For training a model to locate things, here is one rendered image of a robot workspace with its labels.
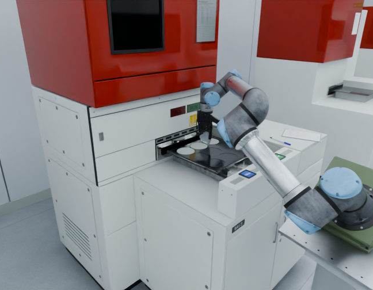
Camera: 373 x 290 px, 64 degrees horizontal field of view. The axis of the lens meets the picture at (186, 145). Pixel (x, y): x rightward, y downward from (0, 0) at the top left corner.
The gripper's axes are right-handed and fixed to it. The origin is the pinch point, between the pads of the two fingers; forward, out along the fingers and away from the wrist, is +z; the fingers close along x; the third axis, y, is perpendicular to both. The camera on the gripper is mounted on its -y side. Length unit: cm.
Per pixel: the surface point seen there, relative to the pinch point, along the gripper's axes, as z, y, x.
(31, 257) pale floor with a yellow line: 91, 122, -22
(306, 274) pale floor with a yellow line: 91, -66, 19
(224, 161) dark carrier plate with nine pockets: 1.2, -3.4, 22.9
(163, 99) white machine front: -27.4, 26.1, 1.8
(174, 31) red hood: -62, 20, 4
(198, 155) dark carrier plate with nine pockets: 1.3, 8.3, 13.1
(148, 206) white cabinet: 23, 37, 26
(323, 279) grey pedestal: 31, -33, 76
